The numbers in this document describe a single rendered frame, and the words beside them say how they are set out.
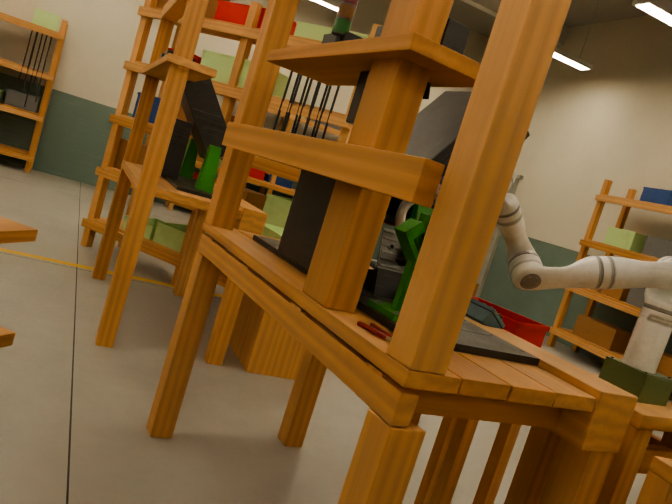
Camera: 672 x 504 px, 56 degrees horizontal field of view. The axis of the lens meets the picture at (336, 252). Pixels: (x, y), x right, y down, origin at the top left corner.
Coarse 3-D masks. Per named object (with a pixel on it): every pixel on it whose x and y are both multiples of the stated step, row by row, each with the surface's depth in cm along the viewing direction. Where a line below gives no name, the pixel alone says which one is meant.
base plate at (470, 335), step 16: (256, 240) 236; (272, 240) 238; (304, 272) 197; (384, 320) 155; (464, 320) 189; (464, 336) 163; (480, 336) 170; (496, 336) 179; (464, 352) 152; (480, 352) 155; (496, 352) 157; (512, 352) 162
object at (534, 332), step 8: (488, 304) 239; (504, 312) 234; (512, 312) 231; (504, 320) 210; (512, 320) 208; (520, 320) 229; (528, 320) 226; (504, 328) 210; (512, 328) 208; (520, 328) 209; (528, 328) 211; (536, 328) 215; (544, 328) 219; (520, 336) 210; (528, 336) 214; (536, 336) 218; (544, 336) 221; (536, 344) 219
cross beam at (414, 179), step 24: (240, 144) 218; (264, 144) 198; (288, 144) 182; (312, 144) 168; (336, 144) 156; (312, 168) 165; (336, 168) 154; (360, 168) 144; (384, 168) 135; (408, 168) 127; (432, 168) 124; (384, 192) 133; (408, 192) 125; (432, 192) 125
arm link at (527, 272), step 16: (528, 256) 175; (592, 256) 177; (512, 272) 175; (528, 272) 172; (544, 272) 172; (560, 272) 173; (576, 272) 173; (592, 272) 173; (528, 288) 175; (544, 288) 176; (592, 288) 177
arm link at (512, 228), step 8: (520, 208) 165; (512, 216) 163; (520, 216) 164; (504, 224) 165; (512, 224) 164; (520, 224) 165; (504, 232) 168; (512, 232) 166; (520, 232) 168; (504, 240) 175; (512, 240) 172; (520, 240) 173; (528, 240) 176; (512, 248) 176; (520, 248) 176; (528, 248) 177; (512, 256) 178
